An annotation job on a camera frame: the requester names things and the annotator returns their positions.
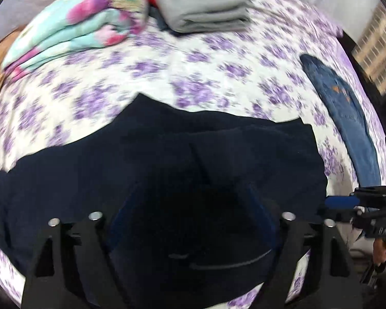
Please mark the blue denim jeans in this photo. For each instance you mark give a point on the blue denim jeans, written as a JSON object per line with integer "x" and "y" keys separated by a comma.
{"x": 350, "y": 119}

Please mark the folded grey pants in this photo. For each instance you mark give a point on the folded grey pants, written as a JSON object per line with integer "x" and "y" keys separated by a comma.
{"x": 206, "y": 6}

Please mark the purple floral bed sheet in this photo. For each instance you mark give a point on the purple floral bed sheet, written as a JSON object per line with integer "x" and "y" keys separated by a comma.
{"x": 212, "y": 77}

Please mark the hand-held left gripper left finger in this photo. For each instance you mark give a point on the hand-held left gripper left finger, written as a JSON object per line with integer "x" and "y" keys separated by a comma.
{"x": 93, "y": 231}

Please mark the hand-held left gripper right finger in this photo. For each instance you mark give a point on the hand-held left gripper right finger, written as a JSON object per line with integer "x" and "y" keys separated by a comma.
{"x": 260, "y": 209}

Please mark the dark folded cloth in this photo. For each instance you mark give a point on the dark folded cloth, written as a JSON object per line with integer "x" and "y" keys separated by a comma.
{"x": 160, "y": 22}

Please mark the navy blue pants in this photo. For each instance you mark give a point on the navy blue pants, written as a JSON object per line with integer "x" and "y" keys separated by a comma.
{"x": 180, "y": 154}

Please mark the person's right hand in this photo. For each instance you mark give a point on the person's right hand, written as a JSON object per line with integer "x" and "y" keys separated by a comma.
{"x": 379, "y": 249}

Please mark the folded floral blanket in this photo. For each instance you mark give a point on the folded floral blanket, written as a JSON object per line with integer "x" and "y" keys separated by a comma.
{"x": 67, "y": 32}

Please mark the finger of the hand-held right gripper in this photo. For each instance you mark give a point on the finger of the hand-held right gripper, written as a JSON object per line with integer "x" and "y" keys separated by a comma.
{"x": 336, "y": 215}
{"x": 341, "y": 202}

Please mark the red cloth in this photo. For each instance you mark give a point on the red cloth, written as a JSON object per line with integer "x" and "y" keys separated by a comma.
{"x": 151, "y": 0}

